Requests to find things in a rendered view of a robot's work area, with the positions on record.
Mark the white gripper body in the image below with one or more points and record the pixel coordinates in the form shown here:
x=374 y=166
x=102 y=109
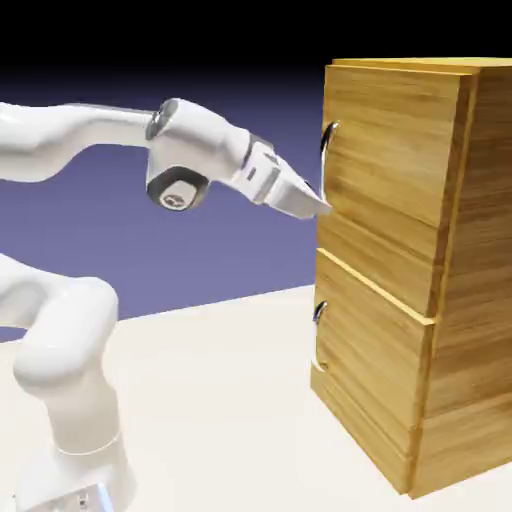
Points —
x=294 y=192

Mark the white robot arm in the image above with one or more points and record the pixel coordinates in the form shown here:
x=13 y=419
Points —
x=192 y=132

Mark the tall light wood cabinet door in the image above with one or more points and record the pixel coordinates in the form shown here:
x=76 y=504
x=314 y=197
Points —
x=392 y=168

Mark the short light wood cabinet door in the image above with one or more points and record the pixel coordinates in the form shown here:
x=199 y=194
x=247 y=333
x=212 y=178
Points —
x=372 y=360

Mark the light wood cabinet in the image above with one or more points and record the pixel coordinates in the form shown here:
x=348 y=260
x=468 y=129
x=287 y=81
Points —
x=472 y=280

